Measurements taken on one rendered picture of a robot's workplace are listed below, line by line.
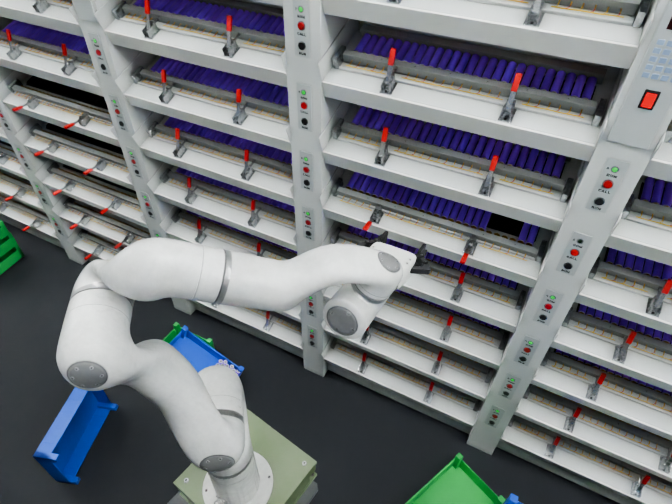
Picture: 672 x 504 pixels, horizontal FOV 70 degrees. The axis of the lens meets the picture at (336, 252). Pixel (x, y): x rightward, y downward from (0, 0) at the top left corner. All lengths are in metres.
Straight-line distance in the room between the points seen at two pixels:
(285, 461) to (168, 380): 0.62
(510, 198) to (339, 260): 0.52
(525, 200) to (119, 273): 0.86
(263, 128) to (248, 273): 0.68
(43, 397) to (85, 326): 1.48
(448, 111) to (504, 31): 0.19
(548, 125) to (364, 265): 0.50
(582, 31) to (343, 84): 0.50
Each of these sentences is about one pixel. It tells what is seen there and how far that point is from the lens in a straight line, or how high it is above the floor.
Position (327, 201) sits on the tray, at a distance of 1.40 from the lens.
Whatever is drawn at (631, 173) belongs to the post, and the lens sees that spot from 1.10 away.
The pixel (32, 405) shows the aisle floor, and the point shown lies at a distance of 2.30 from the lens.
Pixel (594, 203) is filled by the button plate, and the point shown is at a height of 1.14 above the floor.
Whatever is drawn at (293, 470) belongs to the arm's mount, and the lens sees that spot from 1.48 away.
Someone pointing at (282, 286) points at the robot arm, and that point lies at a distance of 0.79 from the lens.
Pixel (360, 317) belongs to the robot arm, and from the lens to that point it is 0.83.
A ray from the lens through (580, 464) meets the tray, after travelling 1.92.
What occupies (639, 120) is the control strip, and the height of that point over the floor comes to 1.33.
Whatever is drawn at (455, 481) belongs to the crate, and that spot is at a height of 0.00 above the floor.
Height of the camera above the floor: 1.74
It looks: 43 degrees down
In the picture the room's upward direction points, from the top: 1 degrees clockwise
